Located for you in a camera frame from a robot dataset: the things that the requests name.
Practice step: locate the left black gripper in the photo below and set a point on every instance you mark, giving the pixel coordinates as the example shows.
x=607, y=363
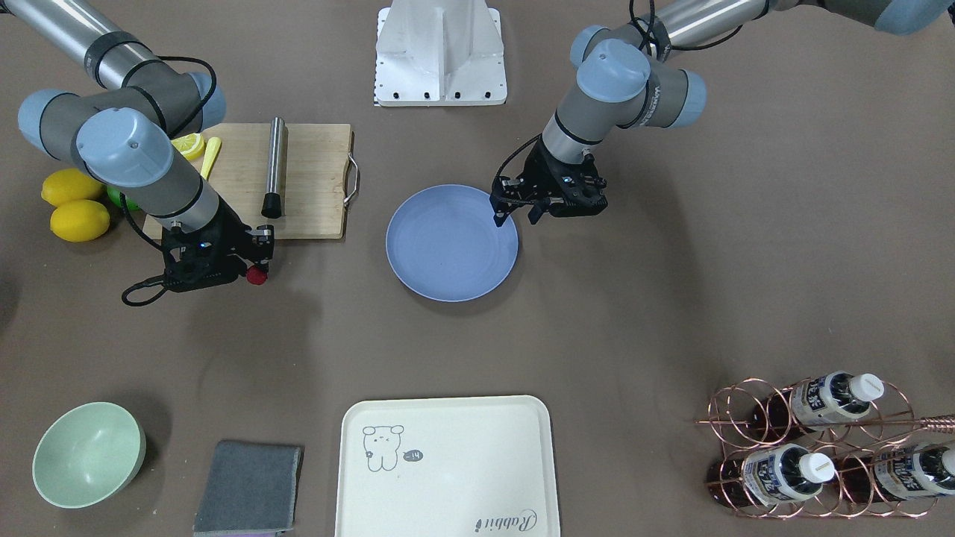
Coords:
x=539, y=173

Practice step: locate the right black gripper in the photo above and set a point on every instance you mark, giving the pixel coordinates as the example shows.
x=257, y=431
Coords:
x=233, y=233

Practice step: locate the red strawberry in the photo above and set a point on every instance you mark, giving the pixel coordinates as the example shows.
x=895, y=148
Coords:
x=256, y=280

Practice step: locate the blue plate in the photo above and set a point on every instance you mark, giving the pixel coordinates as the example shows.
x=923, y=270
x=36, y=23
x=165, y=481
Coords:
x=443, y=244

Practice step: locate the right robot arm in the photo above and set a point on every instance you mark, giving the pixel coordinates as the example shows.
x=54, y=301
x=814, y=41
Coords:
x=123, y=138

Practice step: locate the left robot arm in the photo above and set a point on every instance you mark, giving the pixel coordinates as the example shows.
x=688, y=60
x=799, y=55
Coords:
x=622, y=80

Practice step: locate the steel muddler black tip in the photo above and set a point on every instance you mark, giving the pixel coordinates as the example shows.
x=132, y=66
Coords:
x=272, y=207

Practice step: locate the wooden cutting board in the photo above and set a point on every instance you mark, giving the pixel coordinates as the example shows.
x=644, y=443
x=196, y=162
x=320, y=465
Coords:
x=313, y=189

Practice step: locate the yellow plastic knife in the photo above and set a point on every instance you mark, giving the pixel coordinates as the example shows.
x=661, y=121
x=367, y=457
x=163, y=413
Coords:
x=211, y=152

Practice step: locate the upper lemon slice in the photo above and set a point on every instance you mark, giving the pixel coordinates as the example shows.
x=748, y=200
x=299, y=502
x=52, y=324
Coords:
x=190, y=146

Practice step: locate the green lime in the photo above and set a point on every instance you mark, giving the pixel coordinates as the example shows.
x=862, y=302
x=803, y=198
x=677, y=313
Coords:
x=121, y=200

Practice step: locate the lower whole lemon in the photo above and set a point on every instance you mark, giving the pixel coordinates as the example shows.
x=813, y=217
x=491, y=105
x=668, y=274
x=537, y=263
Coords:
x=80, y=221

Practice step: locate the whole lemon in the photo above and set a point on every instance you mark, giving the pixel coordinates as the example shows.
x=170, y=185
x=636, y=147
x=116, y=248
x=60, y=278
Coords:
x=70, y=184
x=80, y=221

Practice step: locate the upper whole lemon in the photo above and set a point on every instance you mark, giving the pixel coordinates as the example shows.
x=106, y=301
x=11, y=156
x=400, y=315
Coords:
x=70, y=184

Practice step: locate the grey folded cloth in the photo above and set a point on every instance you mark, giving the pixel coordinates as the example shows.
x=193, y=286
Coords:
x=250, y=490

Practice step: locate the cream rabbit tray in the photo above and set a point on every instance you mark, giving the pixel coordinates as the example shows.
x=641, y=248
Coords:
x=476, y=466

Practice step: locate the mint green bowl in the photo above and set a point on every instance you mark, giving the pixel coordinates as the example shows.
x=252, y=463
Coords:
x=88, y=455

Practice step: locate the top drink bottle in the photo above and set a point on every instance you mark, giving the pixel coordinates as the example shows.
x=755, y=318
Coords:
x=813, y=405

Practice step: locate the middle drink bottle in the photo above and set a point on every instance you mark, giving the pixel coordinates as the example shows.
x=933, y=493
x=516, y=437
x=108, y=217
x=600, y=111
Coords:
x=765, y=478

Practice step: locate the edge drink bottle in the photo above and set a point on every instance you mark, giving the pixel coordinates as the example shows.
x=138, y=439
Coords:
x=909, y=473

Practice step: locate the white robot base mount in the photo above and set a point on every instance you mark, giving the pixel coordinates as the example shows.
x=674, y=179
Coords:
x=439, y=53

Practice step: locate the copper wire bottle rack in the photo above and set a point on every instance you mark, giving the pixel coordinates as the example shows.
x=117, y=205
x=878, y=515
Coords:
x=836, y=446

